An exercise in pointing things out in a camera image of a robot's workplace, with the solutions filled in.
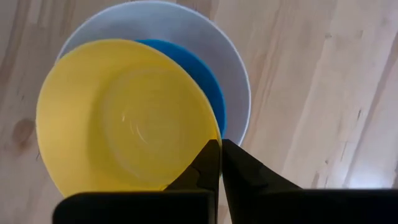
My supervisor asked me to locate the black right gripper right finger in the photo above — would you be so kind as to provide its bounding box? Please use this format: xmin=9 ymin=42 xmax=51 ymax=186
xmin=221 ymin=139 xmax=398 ymax=224

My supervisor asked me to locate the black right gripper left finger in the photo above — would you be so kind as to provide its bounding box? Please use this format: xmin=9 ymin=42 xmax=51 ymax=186
xmin=52 ymin=139 xmax=221 ymax=224

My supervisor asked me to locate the yellow translucent plastic bowl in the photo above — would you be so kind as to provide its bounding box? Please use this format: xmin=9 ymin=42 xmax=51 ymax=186
xmin=35 ymin=39 xmax=223 ymax=198

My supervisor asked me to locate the blue plastic bowl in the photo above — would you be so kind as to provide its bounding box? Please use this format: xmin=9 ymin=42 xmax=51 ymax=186
xmin=135 ymin=39 xmax=228 ymax=138

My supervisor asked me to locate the large white plastic bowl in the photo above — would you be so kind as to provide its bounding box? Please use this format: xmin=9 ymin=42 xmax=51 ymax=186
xmin=55 ymin=0 xmax=252 ymax=146

